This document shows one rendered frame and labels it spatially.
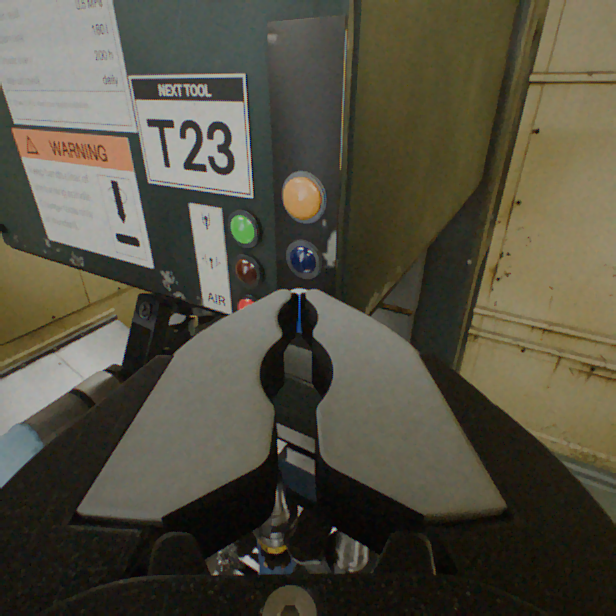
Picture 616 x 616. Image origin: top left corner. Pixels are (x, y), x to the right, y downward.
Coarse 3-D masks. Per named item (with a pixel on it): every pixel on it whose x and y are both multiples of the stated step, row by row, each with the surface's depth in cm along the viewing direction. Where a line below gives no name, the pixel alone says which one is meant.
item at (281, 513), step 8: (280, 472) 49; (280, 480) 48; (280, 488) 48; (280, 496) 49; (280, 504) 49; (288, 504) 51; (272, 512) 49; (280, 512) 49; (288, 512) 51; (272, 520) 50; (280, 520) 50
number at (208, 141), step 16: (176, 112) 26; (192, 112) 25; (208, 112) 24; (224, 112) 24; (176, 128) 26; (192, 128) 26; (208, 128) 25; (224, 128) 24; (192, 144) 26; (208, 144) 26; (224, 144) 25; (192, 160) 27; (208, 160) 26; (224, 160) 25; (240, 160) 25; (192, 176) 27; (208, 176) 27; (224, 176) 26; (240, 176) 25
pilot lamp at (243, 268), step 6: (240, 264) 28; (246, 264) 28; (240, 270) 28; (246, 270) 28; (252, 270) 28; (240, 276) 28; (246, 276) 28; (252, 276) 28; (246, 282) 29; (252, 282) 28
